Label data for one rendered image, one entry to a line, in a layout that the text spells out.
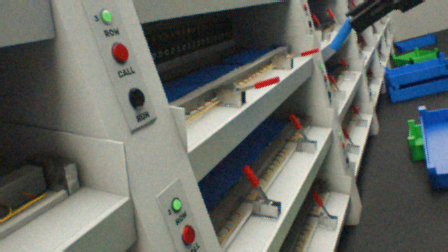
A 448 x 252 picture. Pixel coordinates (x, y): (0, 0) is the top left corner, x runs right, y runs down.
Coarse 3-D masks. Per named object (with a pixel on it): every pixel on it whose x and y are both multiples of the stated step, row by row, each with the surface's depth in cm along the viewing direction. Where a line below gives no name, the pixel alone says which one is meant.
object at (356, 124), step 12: (348, 108) 160; (360, 108) 159; (372, 108) 157; (348, 120) 145; (360, 120) 146; (348, 132) 139; (360, 132) 139; (348, 144) 123; (360, 144) 129; (360, 156) 120
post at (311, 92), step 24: (288, 0) 90; (240, 24) 97; (264, 24) 94; (288, 24) 92; (312, 24) 98; (312, 72) 93; (288, 96) 98; (312, 96) 95; (336, 120) 100; (336, 144) 96; (336, 168) 98
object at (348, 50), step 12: (312, 0) 154; (324, 0) 152; (336, 0) 150; (312, 12) 156; (324, 12) 154; (336, 12) 152; (348, 48) 154; (360, 84) 157; (360, 96) 158; (372, 120) 159; (372, 132) 161
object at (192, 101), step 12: (264, 60) 77; (240, 72) 66; (252, 72) 71; (264, 72) 72; (216, 84) 58; (228, 84) 62; (192, 96) 52; (204, 96) 55; (216, 96) 58; (192, 108) 51
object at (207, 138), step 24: (216, 48) 87; (264, 48) 96; (288, 48) 91; (312, 48) 91; (288, 72) 76; (264, 96) 62; (192, 120) 50; (216, 120) 50; (240, 120) 53; (192, 144) 43; (216, 144) 47; (192, 168) 42
